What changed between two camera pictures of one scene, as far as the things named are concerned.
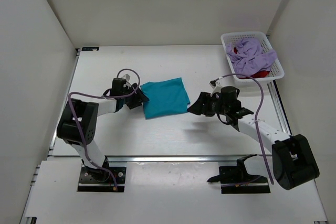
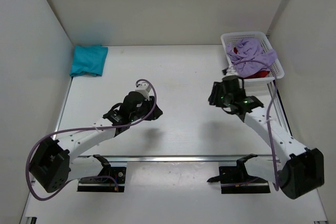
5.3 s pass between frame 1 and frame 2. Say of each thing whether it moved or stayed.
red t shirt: stayed
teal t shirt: moved
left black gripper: moved
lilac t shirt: stayed
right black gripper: moved
